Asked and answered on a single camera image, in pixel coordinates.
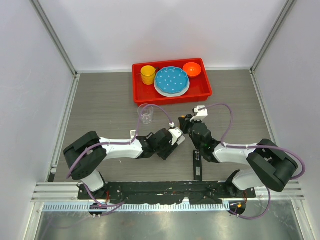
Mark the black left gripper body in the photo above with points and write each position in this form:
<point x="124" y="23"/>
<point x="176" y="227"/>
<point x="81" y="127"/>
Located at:
<point x="164" y="152"/>

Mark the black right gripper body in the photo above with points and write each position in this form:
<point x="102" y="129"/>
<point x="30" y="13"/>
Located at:
<point x="188" y="127"/>

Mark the white remote with black batteries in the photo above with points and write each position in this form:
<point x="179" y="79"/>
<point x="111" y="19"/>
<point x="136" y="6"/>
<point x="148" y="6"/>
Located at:
<point x="180" y="140"/>

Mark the long white remote control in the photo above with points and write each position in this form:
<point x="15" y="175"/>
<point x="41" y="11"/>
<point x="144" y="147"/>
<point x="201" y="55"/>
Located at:
<point x="132" y="133"/>

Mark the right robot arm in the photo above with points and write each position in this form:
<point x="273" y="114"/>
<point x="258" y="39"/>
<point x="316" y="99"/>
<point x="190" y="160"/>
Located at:
<point x="268" y="165"/>

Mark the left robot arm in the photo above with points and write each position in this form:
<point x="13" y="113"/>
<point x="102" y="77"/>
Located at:
<point x="85" y="155"/>

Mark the clear plastic cup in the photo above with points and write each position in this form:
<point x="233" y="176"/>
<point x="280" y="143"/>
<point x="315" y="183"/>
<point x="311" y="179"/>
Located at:
<point x="145" y="112"/>

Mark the red plastic tray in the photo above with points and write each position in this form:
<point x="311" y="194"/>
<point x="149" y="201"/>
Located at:
<point x="199" y="89"/>

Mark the white plate under blue plate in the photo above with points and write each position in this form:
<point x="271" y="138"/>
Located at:
<point x="169" y="95"/>

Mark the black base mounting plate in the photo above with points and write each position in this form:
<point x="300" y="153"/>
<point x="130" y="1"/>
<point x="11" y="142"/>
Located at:
<point x="169" y="192"/>

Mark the blue dotted plate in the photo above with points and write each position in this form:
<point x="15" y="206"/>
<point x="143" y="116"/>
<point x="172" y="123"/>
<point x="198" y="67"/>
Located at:
<point x="171" y="79"/>

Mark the orange bowl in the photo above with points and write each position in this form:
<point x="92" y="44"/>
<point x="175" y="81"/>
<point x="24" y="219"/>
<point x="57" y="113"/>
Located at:
<point x="192" y="69"/>

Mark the yellow plastic cup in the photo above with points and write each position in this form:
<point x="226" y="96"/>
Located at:
<point x="148" y="74"/>

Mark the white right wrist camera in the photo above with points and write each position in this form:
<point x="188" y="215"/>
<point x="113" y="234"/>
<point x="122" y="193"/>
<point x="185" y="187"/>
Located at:
<point x="200" y="113"/>

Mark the aluminium rail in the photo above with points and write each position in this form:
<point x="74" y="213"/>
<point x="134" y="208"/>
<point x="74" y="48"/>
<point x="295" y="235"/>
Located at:
<point x="49" y="192"/>

